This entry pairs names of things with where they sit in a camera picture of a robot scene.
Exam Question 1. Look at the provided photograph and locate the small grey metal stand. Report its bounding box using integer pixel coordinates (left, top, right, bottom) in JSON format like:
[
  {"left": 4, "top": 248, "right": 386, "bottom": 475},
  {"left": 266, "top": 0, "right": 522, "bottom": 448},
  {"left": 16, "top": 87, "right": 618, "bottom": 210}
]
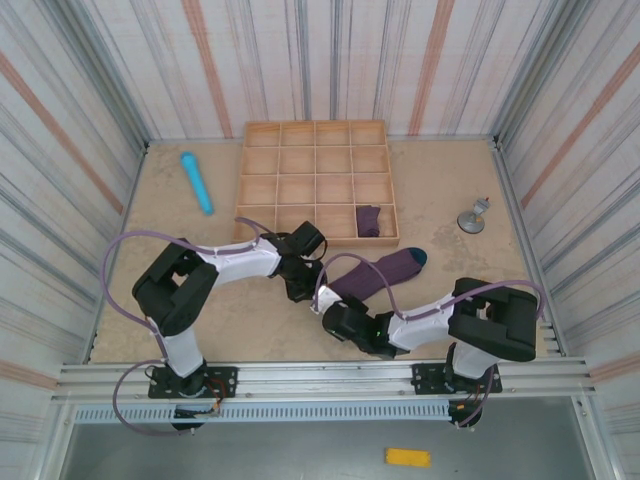
[{"left": 457, "top": 196, "right": 492, "bottom": 235}]

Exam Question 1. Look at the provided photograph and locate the yellow block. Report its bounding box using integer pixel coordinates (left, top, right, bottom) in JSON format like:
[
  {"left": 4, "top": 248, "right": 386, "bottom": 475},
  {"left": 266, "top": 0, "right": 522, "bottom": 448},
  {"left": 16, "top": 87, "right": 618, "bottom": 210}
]
[{"left": 384, "top": 448, "right": 432, "bottom": 469}]

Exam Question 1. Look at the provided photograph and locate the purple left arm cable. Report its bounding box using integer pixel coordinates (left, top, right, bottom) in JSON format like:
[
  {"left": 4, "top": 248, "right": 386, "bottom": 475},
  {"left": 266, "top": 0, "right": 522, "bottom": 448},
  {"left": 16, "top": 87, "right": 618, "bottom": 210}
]
[{"left": 102, "top": 216, "right": 266, "bottom": 436}]

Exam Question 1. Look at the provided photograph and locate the aluminium mounting rail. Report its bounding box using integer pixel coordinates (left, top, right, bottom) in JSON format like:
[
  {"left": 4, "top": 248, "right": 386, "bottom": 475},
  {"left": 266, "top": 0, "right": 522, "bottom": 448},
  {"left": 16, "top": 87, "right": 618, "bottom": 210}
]
[{"left": 49, "top": 355, "right": 599, "bottom": 406}]

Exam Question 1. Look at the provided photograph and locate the slotted grey cable duct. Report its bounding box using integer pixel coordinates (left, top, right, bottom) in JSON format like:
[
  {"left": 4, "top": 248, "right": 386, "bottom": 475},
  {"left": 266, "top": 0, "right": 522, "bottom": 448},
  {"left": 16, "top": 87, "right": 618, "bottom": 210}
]
[{"left": 72, "top": 402, "right": 454, "bottom": 424}]

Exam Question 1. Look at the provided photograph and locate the purple ribbed sock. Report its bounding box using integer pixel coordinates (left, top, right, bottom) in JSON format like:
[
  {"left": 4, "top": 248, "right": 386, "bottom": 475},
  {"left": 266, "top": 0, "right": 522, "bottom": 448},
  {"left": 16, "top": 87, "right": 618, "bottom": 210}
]
[
  {"left": 327, "top": 246, "right": 429, "bottom": 302},
  {"left": 355, "top": 203, "right": 382, "bottom": 238}
]

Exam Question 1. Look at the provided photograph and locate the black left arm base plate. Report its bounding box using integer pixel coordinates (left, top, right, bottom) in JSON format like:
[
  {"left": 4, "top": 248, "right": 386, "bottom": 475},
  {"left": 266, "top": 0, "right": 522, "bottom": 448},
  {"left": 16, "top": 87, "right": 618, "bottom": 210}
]
[{"left": 148, "top": 366, "right": 239, "bottom": 400}]

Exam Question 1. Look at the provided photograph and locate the wooden compartment tray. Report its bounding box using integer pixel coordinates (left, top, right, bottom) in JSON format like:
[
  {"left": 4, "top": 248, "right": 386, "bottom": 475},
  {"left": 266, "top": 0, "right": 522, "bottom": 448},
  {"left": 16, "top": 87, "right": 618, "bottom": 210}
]
[{"left": 232, "top": 119, "right": 401, "bottom": 249}]

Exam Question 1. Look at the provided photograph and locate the light blue plastic tube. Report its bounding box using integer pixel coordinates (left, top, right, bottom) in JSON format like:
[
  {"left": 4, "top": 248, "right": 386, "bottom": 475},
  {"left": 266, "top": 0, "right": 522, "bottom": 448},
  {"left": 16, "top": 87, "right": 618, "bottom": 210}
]
[{"left": 179, "top": 151, "right": 215, "bottom": 217}]

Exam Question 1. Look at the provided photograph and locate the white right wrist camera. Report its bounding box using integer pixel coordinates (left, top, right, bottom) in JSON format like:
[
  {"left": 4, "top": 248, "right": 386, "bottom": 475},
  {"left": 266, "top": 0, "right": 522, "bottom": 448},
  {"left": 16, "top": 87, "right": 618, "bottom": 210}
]
[{"left": 310, "top": 284, "right": 346, "bottom": 316}]

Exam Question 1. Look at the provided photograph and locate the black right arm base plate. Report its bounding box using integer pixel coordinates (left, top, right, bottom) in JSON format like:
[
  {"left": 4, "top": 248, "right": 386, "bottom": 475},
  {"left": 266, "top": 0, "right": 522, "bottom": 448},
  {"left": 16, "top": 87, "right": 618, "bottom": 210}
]
[{"left": 410, "top": 363, "right": 503, "bottom": 396}]

